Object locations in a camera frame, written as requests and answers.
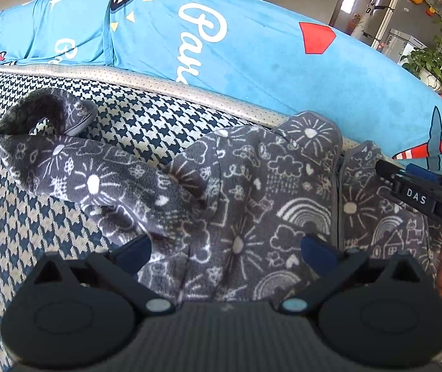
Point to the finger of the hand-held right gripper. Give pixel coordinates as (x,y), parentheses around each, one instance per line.
(387,172)
(422,172)

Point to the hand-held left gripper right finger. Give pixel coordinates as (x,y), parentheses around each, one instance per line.
(318,255)

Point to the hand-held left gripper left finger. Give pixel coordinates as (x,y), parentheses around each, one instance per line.
(135,252)

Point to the grey patterned fleece garment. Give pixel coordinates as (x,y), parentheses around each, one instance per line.
(244,186)

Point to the pothos plant in white pot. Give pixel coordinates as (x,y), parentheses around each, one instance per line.
(438,54)

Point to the houndstooth sofa seat cover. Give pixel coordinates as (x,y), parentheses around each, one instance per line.
(19,221)

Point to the white appliance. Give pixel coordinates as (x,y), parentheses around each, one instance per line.
(403,44)

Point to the grey refrigerator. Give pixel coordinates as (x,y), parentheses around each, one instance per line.
(387,0)

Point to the blue printed sofa blanket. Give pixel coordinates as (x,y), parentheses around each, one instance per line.
(244,46)

